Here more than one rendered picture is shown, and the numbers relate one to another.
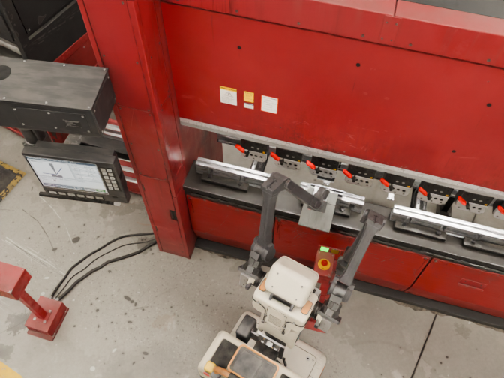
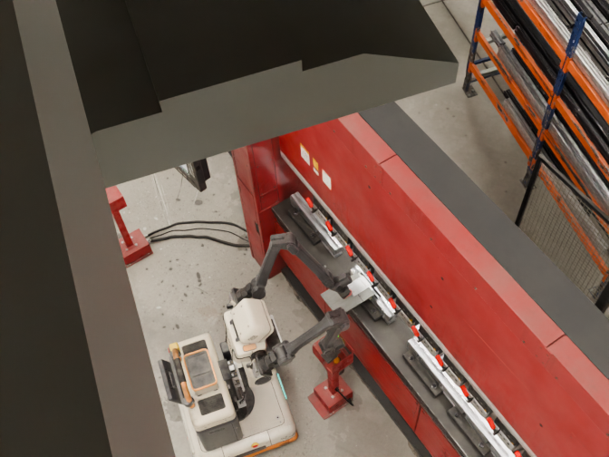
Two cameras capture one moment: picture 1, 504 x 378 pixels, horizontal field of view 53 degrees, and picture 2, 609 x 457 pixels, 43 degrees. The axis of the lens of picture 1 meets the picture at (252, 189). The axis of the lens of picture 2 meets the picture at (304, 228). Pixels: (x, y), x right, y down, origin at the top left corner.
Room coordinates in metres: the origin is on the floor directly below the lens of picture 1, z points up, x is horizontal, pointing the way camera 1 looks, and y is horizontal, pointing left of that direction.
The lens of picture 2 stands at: (-0.16, -1.72, 5.08)
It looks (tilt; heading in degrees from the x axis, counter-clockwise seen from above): 58 degrees down; 45
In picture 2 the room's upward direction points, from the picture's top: 4 degrees counter-clockwise
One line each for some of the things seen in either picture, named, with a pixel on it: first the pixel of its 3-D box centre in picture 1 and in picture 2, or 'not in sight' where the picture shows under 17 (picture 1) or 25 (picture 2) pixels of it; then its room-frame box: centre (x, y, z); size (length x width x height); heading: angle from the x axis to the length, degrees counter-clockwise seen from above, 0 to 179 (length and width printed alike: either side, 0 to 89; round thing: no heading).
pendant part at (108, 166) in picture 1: (81, 170); (180, 148); (1.43, 0.86, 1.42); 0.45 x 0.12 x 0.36; 83
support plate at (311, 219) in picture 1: (318, 209); (347, 294); (1.48, -0.39, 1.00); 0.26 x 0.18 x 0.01; 165
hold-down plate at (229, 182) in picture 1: (225, 182); (304, 226); (1.72, 0.17, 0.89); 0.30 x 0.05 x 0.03; 75
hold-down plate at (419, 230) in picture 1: (419, 230); (422, 373); (1.41, -0.99, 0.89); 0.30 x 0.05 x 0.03; 75
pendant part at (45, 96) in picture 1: (70, 143); not in sight; (1.52, 0.90, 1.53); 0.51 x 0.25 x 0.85; 83
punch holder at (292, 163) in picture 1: (289, 154); (345, 231); (1.68, -0.21, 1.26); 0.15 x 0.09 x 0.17; 75
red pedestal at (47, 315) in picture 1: (26, 299); (120, 222); (1.11, 1.42, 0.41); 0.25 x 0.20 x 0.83; 165
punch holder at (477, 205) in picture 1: (473, 196); (457, 366); (1.42, -1.17, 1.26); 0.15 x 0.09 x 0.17; 75
